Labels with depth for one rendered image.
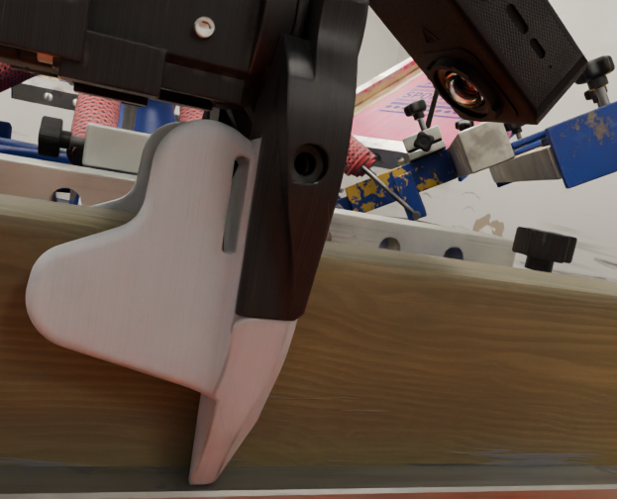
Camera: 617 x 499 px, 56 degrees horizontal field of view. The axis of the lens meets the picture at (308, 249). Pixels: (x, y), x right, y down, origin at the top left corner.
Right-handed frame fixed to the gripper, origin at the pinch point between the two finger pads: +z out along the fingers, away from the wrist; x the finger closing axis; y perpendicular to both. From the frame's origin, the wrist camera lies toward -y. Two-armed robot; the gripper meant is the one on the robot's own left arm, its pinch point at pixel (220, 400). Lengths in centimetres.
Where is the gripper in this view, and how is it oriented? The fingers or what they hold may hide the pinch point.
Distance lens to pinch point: 18.5
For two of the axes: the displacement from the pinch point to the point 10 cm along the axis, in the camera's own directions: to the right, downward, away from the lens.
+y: -9.3, -1.3, -3.4
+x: 3.1, 1.9, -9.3
